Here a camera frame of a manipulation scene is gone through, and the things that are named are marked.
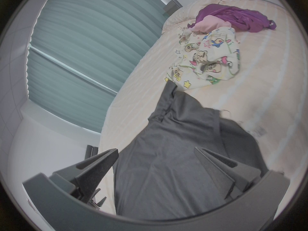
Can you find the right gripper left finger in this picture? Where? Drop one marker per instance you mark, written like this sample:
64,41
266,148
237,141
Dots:
96,167

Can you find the white printed pyjama garment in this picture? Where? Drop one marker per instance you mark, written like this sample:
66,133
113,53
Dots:
204,64

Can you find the bed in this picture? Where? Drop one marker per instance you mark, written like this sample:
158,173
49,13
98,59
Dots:
264,80

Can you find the purple satin garment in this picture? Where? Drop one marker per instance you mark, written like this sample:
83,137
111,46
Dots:
240,15

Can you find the grey bedside table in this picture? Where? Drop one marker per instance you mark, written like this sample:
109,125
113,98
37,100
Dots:
171,7

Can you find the pink garment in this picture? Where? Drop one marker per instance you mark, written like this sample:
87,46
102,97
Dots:
209,24

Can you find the pale pink pillow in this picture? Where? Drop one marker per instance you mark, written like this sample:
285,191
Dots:
182,14

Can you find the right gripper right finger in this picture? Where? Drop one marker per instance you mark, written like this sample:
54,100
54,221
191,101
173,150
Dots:
223,169

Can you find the blue-green curtain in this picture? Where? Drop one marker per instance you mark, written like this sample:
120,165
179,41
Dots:
96,20
60,85

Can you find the black garment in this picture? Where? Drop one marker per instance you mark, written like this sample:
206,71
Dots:
168,153

